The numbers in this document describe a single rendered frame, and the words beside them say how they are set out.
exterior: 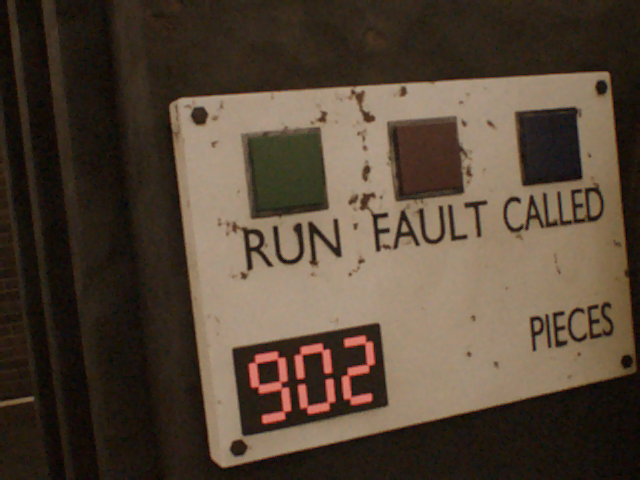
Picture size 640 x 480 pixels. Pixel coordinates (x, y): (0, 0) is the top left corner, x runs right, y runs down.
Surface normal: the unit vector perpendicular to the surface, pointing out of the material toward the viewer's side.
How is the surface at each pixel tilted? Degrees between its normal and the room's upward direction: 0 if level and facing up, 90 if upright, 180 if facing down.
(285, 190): 90
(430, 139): 90
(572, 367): 90
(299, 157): 90
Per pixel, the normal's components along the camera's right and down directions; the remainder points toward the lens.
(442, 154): 0.39, 0.00
